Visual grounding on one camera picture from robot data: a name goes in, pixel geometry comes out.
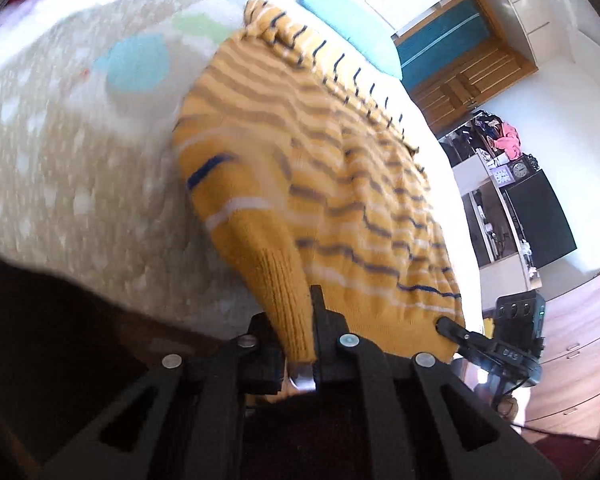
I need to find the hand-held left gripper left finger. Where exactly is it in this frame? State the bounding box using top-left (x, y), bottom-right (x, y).
top-left (39, 313), bottom-right (287, 480)

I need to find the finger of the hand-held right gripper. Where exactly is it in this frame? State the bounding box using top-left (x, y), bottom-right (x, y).
top-left (435, 316), bottom-right (496, 364)

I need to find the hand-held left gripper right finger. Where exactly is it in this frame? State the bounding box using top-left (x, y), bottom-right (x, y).
top-left (310, 285), bottom-right (561, 480)

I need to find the yellow striped knit sweater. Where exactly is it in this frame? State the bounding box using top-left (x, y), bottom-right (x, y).
top-left (172, 0), bottom-right (467, 364)

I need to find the wooden dresser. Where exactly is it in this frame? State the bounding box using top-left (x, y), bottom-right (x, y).
top-left (522, 269), bottom-right (600, 440)

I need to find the black television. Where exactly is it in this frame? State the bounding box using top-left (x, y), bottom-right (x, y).
top-left (502, 169), bottom-right (579, 270)

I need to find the white shelf unit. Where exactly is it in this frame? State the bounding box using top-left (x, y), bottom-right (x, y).
top-left (450, 153), bottom-right (543, 291)

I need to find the white square clock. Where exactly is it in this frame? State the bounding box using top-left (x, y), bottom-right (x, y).
top-left (491, 165), bottom-right (515, 189)

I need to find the pink cloth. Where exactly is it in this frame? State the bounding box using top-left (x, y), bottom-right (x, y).
top-left (495, 122), bottom-right (524, 159)

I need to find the wooden door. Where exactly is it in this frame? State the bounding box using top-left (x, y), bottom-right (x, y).
top-left (392, 0), bottom-right (539, 137)

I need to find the white patterned blanket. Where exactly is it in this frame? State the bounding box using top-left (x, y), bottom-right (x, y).
top-left (0, 0), bottom-right (483, 346)

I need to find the teal pillow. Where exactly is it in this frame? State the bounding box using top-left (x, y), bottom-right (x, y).
top-left (298, 0), bottom-right (404, 80)

